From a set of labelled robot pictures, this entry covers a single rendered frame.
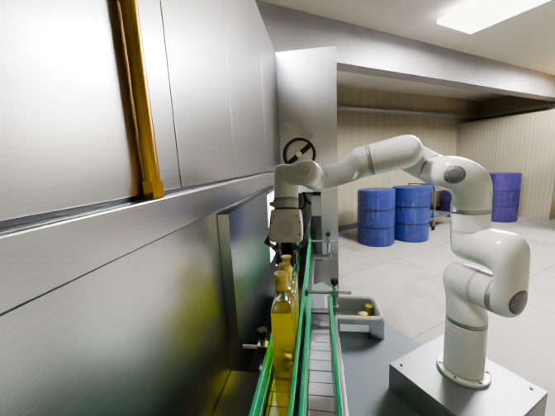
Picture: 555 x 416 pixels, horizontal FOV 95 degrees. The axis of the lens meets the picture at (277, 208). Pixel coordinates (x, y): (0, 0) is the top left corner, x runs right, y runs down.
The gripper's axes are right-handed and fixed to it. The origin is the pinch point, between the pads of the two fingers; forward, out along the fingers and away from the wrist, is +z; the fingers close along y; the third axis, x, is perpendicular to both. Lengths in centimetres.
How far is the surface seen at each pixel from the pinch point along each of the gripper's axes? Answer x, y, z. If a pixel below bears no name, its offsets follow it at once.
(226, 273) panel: -13.1, -13.7, 2.3
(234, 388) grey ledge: -11.1, -11.8, 31.2
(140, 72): -48, -12, -30
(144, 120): -47, -13, -24
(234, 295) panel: -11.5, -12.2, 8.0
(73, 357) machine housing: -54, -14, 4
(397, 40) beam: 224, 100, -230
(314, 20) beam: 156, 6, -212
